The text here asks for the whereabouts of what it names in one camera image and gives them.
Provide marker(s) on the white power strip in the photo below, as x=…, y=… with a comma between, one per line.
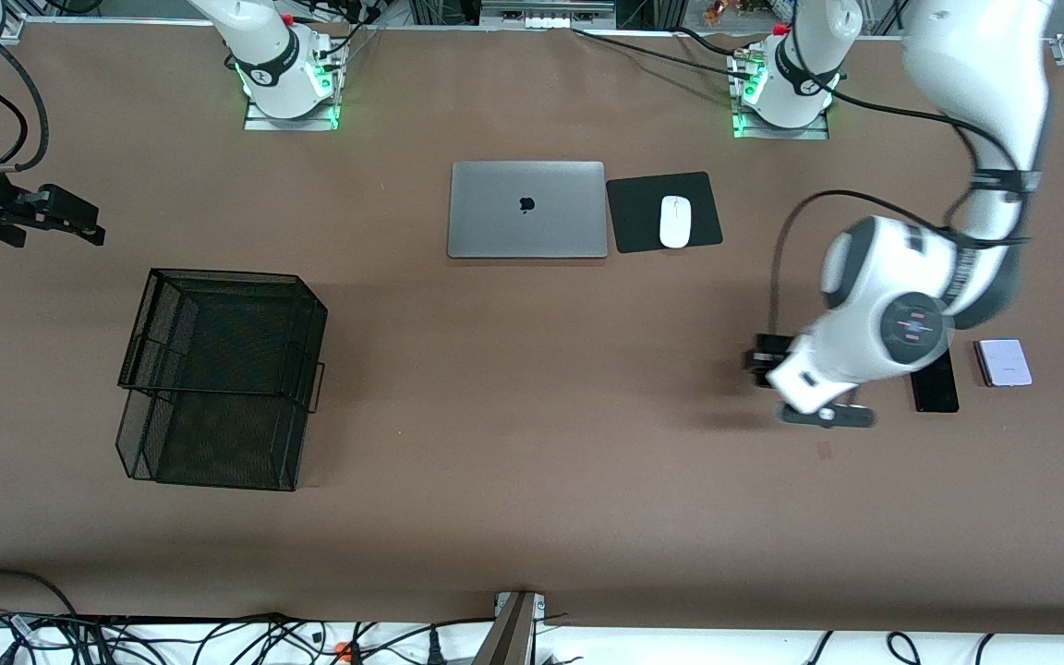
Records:
x=546, y=17

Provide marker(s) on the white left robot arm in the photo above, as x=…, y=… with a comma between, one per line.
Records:
x=874, y=323

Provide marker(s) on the white computer mouse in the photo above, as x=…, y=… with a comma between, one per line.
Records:
x=675, y=222

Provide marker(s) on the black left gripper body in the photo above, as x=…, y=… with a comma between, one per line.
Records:
x=762, y=356

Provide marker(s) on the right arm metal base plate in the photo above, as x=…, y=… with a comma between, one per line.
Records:
x=259, y=122

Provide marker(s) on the grey metal camera post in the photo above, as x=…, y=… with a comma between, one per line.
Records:
x=509, y=637

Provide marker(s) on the black power plug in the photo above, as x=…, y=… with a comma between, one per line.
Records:
x=434, y=648

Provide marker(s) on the silver closed laptop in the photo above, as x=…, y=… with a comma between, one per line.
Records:
x=527, y=211

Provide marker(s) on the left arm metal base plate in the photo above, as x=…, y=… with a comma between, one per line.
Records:
x=749, y=131

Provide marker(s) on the black slab smartphone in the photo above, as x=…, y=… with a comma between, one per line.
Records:
x=937, y=392

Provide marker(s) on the small orange connector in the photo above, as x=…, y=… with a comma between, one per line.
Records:
x=343, y=652

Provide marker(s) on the white flip phone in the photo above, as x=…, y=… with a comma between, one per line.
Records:
x=1003, y=363

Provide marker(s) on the black mouse pad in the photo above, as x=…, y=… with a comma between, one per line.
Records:
x=638, y=217

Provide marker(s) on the black mesh two-tier tray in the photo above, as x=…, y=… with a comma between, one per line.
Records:
x=218, y=434

